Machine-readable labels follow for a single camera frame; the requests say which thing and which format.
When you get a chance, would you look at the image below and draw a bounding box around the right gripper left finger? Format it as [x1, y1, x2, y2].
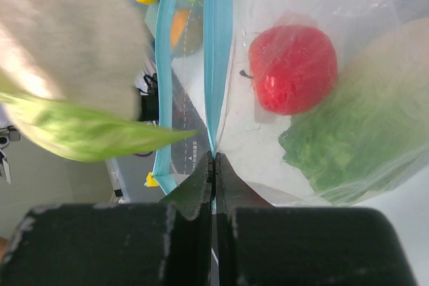
[1, 153, 213, 285]

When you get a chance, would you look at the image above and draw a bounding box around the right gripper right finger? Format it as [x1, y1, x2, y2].
[214, 153, 416, 285]

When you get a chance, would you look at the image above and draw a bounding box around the green lettuce toy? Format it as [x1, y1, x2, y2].
[278, 18, 428, 205]

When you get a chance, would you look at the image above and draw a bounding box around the clear zip top bag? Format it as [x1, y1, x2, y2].
[145, 0, 428, 206]

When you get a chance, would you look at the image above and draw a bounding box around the red apple toy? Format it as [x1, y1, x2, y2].
[240, 24, 339, 116]

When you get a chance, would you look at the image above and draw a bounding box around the orange fruit toy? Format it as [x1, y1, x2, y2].
[170, 9, 190, 49]

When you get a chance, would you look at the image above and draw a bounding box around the white cauliflower toy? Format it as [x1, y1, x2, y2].
[1, 0, 193, 162]

